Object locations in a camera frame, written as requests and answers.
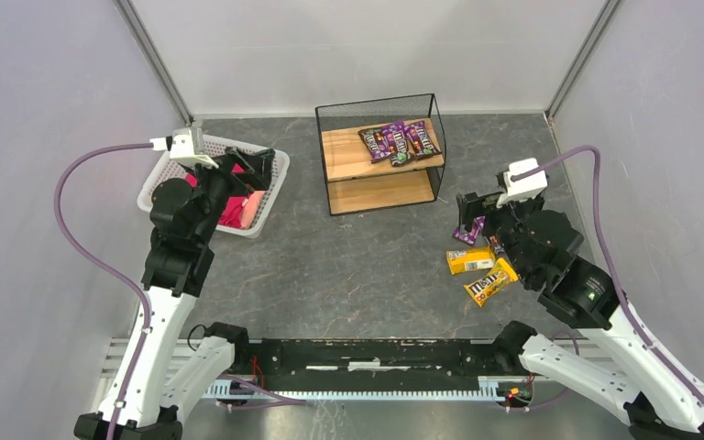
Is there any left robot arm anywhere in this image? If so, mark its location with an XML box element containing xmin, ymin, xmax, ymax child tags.
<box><xmin>73</xmin><ymin>147</ymin><xmax>287</xmax><ymax>439</ymax></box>

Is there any purple candy bag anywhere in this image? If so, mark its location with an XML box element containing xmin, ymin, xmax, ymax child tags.
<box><xmin>404</xmin><ymin>120</ymin><xmax>441</xmax><ymax>160</ymax></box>
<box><xmin>452</xmin><ymin>216</ymin><xmax>485</xmax><ymax>246</ymax></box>
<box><xmin>381</xmin><ymin>121</ymin><xmax>410</xmax><ymax>154</ymax></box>
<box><xmin>357</xmin><ymin>127</ymin><xmax>393</xmax><ymax>164</ymax></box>

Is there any dark candy bag underneath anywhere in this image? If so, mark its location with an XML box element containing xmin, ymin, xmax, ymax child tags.
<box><xmin>390</xmin><ymin>151</ymin><xmax>415</xmax><ymax>167</ymax></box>

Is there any yellow M&M candy bag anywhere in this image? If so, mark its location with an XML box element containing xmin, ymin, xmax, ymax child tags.
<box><xmin>464</xmin><ymin>258</ymin><xmax>520</xmax><ymax>307</ymax></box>

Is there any pink red cloth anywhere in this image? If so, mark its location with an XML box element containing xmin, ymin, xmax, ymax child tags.
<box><xmin>218</xmin><ymin>191</ymin><xmax>266</xmax><ymax>230</ymax></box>

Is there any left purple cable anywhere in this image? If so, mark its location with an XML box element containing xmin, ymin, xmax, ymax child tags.
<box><xmin>53</xmin><ymin>142</ymin><xmax>156</xmax><ymax>440</ymax></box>

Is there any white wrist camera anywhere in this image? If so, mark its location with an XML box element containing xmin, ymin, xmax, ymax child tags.
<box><xmin>496</xmin><ymin>158</ymin><xmax>548</xmax><ymax>208</ymax></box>
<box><xmin>149</xmin><ymin>126</ymin><xmax>219</xmax><ymax>170</ymax></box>

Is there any white plastic basket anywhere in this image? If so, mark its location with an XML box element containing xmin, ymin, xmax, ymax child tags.
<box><xmin>137</xmin><ymin>134</ymin><xmax>292</xmax><ymax>240</ymax></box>

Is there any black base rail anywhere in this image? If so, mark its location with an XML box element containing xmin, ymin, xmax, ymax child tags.
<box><xmin>237</xmin><ymin>339</ymin><xmax>523</xmax><ymax>392</ymax></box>

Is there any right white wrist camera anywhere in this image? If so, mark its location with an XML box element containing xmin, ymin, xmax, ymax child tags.
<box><xmin>496</xmin><ymin>158</ymin><xmax>548</xmax><ymax>208</ymax></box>

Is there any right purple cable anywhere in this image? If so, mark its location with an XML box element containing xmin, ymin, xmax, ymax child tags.
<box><xmin>510</xmin><ymin>145</ymin><xmax>704</xmax><ymax>440</ymax></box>

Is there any yellow candy bag backside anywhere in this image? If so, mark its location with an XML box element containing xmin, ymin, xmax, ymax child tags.
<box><xmin>445</xmin><ymin>247</ymin><xmax>495</xmax><ymax>275</ymax></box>

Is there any purple cable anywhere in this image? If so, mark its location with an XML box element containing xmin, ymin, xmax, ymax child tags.
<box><xmin>510</xmin><ymin>145</ymin><xmax>704</xmax><ymax>440</ymax></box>
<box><xmin>53</xmin><ymin>142</ymin><xmax>156</xmax><ymax>440</ymax></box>

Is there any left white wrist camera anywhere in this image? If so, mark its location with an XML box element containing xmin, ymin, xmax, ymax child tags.
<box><xmin>149</xmin><ymin>126</ymin><xmax>219</xmax><ymax>170</ymax></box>

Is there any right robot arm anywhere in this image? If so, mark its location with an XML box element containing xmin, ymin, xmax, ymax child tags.
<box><xmin>456</xmin><ymin>192</ymin><xmax>704</xmax><ymax>439</ymax></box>

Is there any black wire wooden shelf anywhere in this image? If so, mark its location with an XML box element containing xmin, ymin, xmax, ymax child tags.
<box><xmin>314</xmin><ymin>93</ymin><xmax>448</xmax><ymax>216</ymax></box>

